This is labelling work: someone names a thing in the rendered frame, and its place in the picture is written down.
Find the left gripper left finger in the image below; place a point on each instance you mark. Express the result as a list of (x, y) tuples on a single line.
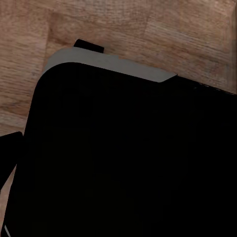
[(12, 147)]

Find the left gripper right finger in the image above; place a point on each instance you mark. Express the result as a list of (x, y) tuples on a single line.
[(229, 147)]

